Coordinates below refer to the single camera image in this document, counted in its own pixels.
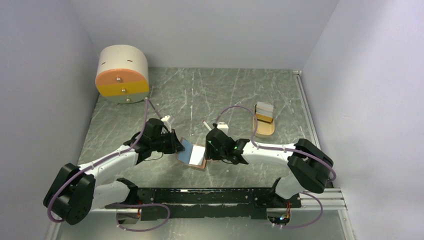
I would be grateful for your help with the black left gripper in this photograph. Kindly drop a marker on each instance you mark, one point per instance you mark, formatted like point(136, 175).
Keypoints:
point(175, 145)

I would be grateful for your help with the pink leather card holder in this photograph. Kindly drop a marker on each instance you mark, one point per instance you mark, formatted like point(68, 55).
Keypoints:
point(192, 155)

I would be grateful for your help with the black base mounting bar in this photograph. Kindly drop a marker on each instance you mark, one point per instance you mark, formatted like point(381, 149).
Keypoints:
point(191, 203)

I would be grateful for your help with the white pen with red cap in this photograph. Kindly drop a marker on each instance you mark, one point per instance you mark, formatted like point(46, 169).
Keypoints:
point(206, 125)

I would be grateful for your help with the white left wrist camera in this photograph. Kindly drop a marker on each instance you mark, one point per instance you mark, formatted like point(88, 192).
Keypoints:
point(168, 120)

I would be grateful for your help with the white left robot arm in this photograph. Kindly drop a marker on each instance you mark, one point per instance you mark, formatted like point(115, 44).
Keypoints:
point(78, 189)

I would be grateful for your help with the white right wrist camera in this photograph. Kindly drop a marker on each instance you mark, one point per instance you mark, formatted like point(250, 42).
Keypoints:
point(223, 127)

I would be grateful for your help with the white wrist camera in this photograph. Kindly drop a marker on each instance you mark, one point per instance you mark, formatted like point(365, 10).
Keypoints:
point(168, 120)
point(223, 127)

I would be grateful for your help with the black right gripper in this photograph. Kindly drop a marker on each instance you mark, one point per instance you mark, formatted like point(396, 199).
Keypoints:
point(209, 153)

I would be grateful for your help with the beige oval tray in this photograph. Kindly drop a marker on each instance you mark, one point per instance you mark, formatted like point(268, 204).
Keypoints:
point(265, 130)

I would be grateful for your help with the round beige drawer box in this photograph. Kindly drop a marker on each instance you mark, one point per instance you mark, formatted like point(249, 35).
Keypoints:
point(122, 74)

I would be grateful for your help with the aluminium frame rail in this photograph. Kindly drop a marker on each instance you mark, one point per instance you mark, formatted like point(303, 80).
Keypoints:
point(331, 198)

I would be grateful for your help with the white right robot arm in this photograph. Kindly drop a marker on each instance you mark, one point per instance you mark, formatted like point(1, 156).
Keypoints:
point(309, 168)

